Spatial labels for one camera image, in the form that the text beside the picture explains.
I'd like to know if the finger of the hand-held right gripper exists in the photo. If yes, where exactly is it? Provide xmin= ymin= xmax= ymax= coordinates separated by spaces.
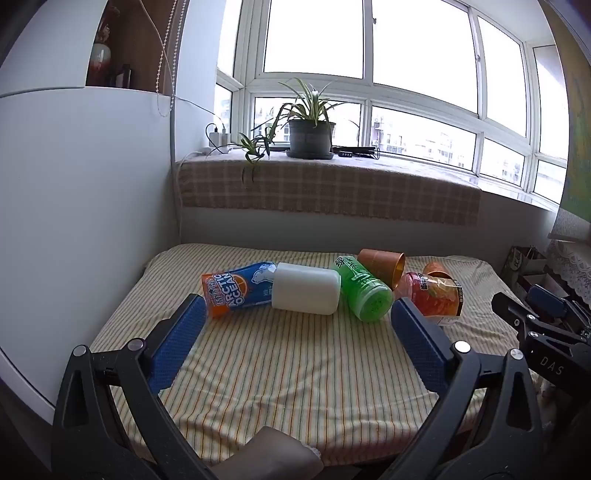
xmin=529 ymin=284 xmax=591 ymax=334
xmin=491 ymin=292 xmax=588 ymax=346

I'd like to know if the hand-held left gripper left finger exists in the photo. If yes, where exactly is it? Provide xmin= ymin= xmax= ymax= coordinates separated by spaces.
xmin=51 ymin=293 xmax=218 ymax=480

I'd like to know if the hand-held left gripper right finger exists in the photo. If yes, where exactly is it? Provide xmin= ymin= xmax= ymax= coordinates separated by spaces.
xmin=379 ymin=296 xmax=570 ymax=480

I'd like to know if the red and orange printed cup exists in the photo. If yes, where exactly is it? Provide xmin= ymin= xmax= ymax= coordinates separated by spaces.
xmin=393 ymin=261 xmax=464 ymax=328

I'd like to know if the blue and orange printed cup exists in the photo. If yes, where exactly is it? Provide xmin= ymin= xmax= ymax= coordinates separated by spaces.
xmin=201 ymin=261 xmax=279 ymax=319

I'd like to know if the green printed cup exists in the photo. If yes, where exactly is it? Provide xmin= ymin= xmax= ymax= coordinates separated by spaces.
xmin=332 ymin=255 xmax=395 ymax=323

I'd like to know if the brown paper cup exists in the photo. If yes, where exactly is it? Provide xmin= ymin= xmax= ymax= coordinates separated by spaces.
xmin=358 ymin=248 xmax=407 ymax=289

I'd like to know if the white plastic cup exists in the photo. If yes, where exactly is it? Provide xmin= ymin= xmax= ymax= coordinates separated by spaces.
xmin=271 ymin=262 xmax=342 ymax=316

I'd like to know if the white lace cloth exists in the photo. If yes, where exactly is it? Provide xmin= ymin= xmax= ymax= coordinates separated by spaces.
xmin=546 ymin=239 xmax=591 ymax=302

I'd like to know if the green printed paper bag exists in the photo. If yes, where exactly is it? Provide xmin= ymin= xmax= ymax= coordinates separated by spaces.
xmin=507 ymin=246 xmax=546 ymax=283

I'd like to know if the grey board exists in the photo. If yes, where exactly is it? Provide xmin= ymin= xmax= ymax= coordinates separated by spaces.
xmin=547 ymin=204 xmax=591 ymax=244

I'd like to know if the striped bed sheet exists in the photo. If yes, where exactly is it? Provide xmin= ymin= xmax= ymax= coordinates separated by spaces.
xmin=90 ymin=243 xmax=546 ymax=467

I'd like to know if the white cabinet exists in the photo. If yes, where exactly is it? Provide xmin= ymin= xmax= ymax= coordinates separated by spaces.
xmin=0 ymin=0 xmax=186 ymax=425

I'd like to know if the beige checked windowsill cloth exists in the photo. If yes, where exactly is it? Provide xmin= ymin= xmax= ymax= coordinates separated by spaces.
xmin=178 ymin=156 xmax=482 ymax=227

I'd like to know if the black flat device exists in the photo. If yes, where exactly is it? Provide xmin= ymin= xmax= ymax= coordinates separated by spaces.
xmin=333 ymin=145 xmax=380 ymax=160

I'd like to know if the potted spider plant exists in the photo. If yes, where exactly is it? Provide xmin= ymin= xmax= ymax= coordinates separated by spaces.
xmin=238 ymin=78 xmax=362 ymax=177

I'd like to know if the ceramic vase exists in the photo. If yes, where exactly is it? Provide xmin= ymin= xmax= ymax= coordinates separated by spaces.
xmin=87 ymin=22 xmax=114 ymax=87

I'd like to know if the yellow-green wall poster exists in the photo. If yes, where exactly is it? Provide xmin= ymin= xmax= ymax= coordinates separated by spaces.
xmin=539 ymin=0 xmax=591 ymax=217

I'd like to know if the beaded blind cord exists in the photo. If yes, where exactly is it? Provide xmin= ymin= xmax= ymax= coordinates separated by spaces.
xmin=154 ymin=0 xmax=180 ymax=117

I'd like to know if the white window frame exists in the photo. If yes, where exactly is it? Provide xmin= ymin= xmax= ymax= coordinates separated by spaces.
xmin=215 ymin=0 xmax=571 ymax=207

